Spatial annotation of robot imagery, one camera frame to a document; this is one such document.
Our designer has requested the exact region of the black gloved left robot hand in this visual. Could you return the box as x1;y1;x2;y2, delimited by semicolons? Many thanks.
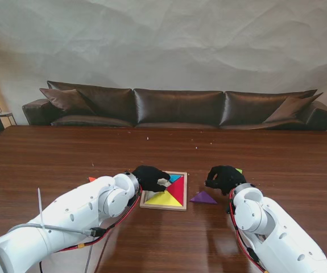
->
131;165;172;193

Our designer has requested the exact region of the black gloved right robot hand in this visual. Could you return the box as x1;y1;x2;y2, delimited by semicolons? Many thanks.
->
204;165;247;196

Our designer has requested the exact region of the large yellow tangram triangle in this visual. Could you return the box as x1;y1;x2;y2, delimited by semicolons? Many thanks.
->
145;189;181;206

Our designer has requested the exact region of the large red tangram triangle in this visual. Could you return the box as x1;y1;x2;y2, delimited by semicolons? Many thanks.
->
166;176;184;205

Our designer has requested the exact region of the square wooden tangram tray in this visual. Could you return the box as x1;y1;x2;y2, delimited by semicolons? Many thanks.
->
139;170;188;212

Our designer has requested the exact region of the purple tangram triangle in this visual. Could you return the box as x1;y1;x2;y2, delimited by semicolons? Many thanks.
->
189;190;218;205

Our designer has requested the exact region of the dark brown leather sofa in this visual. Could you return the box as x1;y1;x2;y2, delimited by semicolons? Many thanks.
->
22;80;327;132

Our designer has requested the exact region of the brown sofa cushion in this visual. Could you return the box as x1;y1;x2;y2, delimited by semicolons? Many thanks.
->
39;88;96;116
262;92;324;123

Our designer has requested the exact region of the small side table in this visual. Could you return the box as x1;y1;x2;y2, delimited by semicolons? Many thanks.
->
0;106;18;127

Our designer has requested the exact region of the red left arm cable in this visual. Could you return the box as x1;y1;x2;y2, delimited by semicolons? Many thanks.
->
39;184;143;273

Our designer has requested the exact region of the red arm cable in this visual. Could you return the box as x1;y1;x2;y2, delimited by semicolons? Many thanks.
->
227;189;266;273
39;184;143;273

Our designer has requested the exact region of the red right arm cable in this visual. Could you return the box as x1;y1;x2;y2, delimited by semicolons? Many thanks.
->
227;189;266;273

